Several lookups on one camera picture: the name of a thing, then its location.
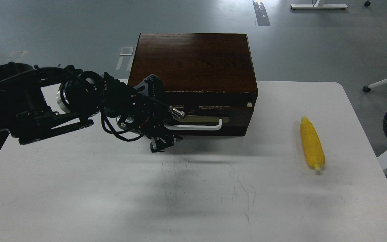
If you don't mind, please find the white desk leg base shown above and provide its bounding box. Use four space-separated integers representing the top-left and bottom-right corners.
290 0 348 9

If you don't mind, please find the yellow corn cob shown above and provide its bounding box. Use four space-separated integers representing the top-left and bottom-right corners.
300 116 326 171

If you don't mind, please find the dark wooden drawer cabinet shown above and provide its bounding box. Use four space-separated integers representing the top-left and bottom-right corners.
127 33 259 136

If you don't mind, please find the wooden drawer with white handle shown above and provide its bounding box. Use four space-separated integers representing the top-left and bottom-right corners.
164 102 254 136

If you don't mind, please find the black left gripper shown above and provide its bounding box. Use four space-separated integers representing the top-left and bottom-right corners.
102 86 183 153

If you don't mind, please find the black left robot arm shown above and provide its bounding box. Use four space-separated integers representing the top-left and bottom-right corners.
0 62 185 153

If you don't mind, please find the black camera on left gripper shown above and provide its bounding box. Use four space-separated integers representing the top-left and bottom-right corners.
134 74 165 104

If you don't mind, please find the white chair leg with caster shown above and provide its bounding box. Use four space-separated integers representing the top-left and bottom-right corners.
362 78 387 92

